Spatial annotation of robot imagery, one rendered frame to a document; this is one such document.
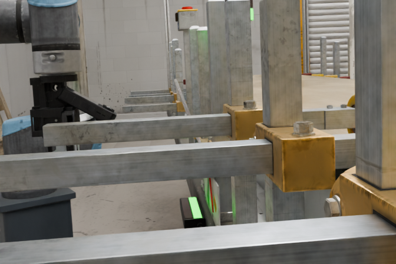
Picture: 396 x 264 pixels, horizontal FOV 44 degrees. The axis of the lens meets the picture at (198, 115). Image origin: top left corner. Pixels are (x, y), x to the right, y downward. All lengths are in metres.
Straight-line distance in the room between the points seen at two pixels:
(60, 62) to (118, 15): 8.12
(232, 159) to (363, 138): 0.20
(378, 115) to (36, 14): 0.77
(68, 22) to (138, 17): 8.07
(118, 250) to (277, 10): 0.34
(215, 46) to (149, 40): 7.99
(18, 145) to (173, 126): 1.11
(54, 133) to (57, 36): 0.27
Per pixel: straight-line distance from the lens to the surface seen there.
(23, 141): 1.77
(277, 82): 0.51
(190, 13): 1.75
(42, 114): 0.97
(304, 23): 4.01
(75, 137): 0.73
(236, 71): 0.76
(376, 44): 0.28
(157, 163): 0.47
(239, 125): 0.69
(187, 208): 1.16
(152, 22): 9.00
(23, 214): 1.77
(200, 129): 0.72
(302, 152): 0.45
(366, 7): 0.29
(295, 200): 0.54
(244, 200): 0.79
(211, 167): 0.47
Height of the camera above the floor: 1.05
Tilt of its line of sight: 7 degrees down
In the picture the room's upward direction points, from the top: 3 degrees counter-clockwise
